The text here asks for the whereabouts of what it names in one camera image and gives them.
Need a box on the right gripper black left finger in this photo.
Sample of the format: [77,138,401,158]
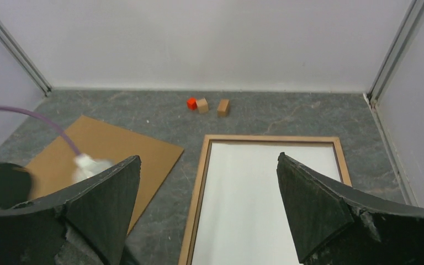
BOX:
[0,156,141,264]

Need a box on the red small cube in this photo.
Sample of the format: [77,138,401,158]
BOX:
[186,97,197,110]

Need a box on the brown cardboard backing board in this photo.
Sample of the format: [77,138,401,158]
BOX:
[26,115,184,229]

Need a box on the wooden picture frame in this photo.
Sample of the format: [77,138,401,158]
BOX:
[178,134,352,264]

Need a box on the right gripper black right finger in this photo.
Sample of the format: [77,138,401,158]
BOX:
[277,153,424,264]

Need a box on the tan wooden cube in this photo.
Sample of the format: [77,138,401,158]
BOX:
[196,98,209,114]

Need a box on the tan wooden block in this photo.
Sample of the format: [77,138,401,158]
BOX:
[217,99,230,117]

